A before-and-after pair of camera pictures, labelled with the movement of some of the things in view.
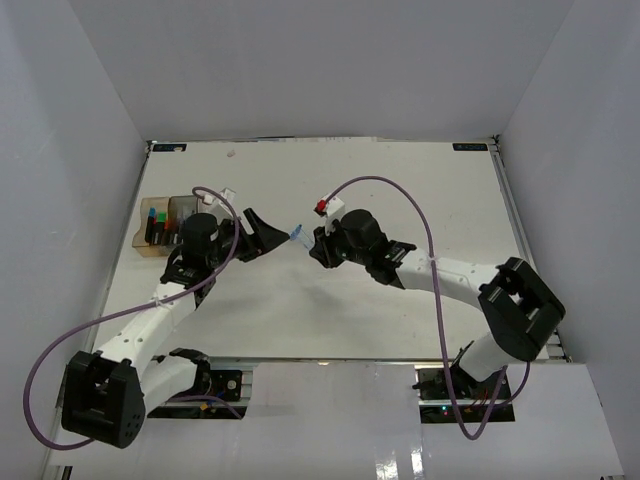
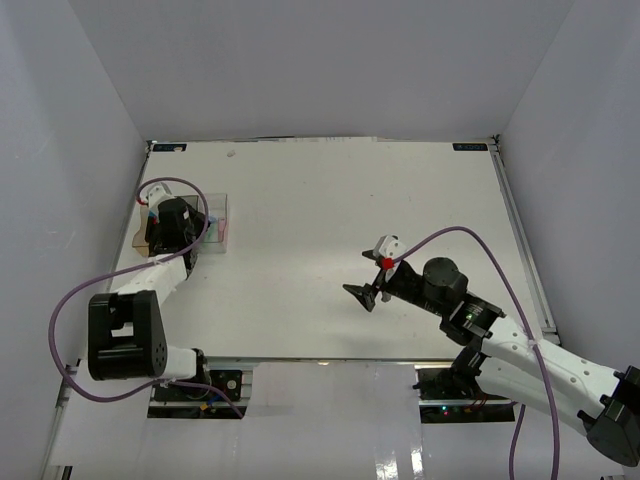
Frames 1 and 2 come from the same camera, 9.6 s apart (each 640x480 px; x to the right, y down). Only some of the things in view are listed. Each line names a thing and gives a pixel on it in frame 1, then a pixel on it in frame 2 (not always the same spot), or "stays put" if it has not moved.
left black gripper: x=266 y=237 -> x=200 y=219
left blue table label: x=169 y=147 stays put
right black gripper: x=324 y=243 -> x=366 y=295
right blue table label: x=470 y=147 stays put
